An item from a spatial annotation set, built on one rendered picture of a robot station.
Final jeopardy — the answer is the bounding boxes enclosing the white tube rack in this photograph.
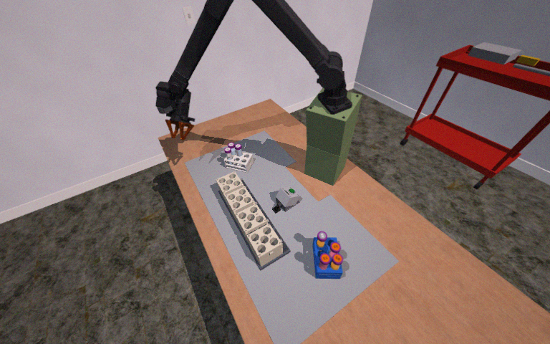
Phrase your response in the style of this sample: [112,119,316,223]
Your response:
[224,152,254,173]

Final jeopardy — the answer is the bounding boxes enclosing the tube with pink liquid and purple cap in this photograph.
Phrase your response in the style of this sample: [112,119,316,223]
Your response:
[329,242,341,258]

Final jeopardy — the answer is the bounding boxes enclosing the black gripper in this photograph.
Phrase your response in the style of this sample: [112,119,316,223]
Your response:
[165,103,195,140]

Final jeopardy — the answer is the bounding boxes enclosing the grey flat mat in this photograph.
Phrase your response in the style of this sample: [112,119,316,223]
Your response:
[184,131,399,344]

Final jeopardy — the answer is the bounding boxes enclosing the blue tube rack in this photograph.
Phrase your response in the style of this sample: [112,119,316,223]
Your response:
[313,237,343,279]

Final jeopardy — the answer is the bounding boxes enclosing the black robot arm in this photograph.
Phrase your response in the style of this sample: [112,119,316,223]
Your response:
[155,0,352,116]

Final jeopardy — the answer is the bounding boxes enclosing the beige bucket adapter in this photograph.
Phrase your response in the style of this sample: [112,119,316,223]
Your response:
[235,204,268,242]
[225,187,255,223]
[247,224,283,267]
[216,171,244,205]

